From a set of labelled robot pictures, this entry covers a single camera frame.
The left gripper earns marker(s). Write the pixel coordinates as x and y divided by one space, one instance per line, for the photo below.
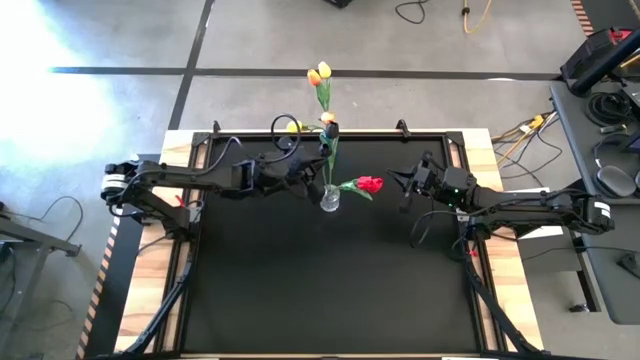
265 180

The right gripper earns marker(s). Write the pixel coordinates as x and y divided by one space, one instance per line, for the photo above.
437 185

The clear cut glass vase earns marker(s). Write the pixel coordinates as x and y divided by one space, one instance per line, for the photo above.
330 202

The red artificial tulip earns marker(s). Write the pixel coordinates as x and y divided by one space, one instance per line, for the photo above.
370 184

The yellow artificial tulip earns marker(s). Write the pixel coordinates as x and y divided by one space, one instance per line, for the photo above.
324 69
294 126

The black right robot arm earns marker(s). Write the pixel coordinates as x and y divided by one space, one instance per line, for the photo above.
525 205

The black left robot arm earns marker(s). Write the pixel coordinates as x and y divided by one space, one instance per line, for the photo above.
190 175

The black table clamp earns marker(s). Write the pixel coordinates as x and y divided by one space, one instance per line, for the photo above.
402 127
216 128

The white paper sheet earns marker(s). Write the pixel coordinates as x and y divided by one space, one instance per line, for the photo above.
547 231

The black diagonal support strut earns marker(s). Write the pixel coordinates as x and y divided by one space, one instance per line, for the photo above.
495 310
165 310

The grey oval case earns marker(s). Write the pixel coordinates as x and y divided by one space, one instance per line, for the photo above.
616 181

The grey side desk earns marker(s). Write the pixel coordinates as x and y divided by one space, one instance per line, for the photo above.
615 280

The black and red device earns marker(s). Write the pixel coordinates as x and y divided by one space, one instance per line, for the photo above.
595 55

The orange black hazard tape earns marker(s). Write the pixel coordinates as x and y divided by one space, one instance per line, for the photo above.
97 292

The grey metal stand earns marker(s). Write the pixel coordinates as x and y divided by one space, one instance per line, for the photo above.
40 245

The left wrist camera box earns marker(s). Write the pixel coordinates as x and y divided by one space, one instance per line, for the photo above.
280 161

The black aluminium table frame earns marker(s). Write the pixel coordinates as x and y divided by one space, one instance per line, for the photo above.
430 134

